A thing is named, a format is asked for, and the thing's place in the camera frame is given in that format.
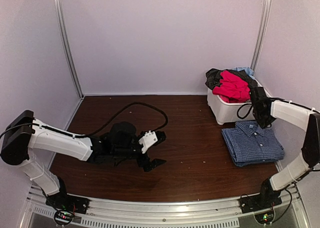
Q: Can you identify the blue checkered shirt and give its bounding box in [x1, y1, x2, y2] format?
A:
[221, 121, 285, 164]

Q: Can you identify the blue polo shirt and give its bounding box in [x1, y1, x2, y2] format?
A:
[235, 162, 253, 167]

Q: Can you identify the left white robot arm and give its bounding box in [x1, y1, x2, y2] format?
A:
[0, 110, 166, 210]

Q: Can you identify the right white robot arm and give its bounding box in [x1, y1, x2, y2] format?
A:
[250, 87, 320, 191]

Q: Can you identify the white plastic laundry bin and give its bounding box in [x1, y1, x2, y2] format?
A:
[207, 88, 255, 125]

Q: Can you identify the red garment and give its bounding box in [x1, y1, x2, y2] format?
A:
[212, 71, 250, 103]

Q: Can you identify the light blue garment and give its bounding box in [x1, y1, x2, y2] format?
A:
[233, 66, 255, 77]

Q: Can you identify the black garment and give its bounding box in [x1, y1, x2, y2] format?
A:
[205, 68, 259, 90]

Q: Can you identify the right black camera cable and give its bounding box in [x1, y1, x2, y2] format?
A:
[236, 102, 256, 120]

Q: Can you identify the black camera cable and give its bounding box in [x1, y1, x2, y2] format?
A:
[236, 102, 256, 120]
[84, 101, 169, 139]

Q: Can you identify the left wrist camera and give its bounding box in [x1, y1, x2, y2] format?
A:
[138, 131, 167, 154]

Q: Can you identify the left black camera cable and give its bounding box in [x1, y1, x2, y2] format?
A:
[84, 101, 169, 139]

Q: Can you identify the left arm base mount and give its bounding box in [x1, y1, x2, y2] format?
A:
[43, 179, 90, 215]

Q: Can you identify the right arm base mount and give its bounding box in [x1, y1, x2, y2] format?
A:
[238, 180, 282, 214]

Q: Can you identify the front aluminium rail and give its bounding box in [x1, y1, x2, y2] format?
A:
[24, 185, 303, 228]

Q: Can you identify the right aluminium corner post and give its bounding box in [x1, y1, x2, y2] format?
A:
[250, 0, 272, 71]

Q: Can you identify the aluminium corner post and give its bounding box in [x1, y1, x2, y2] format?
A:
[53, 0, 84, 99]
[250, 0, 272, 71]

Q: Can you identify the left aluminium corner post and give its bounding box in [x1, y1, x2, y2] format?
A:
[53, 0, 84, 99]

